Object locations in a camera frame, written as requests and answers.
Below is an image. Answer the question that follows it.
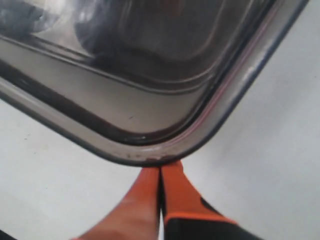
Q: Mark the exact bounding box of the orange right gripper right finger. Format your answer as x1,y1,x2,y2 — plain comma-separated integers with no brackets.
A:
160,161,260,240

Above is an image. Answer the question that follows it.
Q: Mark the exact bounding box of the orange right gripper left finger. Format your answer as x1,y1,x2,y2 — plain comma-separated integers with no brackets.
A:
78,167,160,240

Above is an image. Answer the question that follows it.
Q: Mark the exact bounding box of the smoky transparent lunchbox lid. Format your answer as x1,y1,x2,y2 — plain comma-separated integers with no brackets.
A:
0,0,307,167

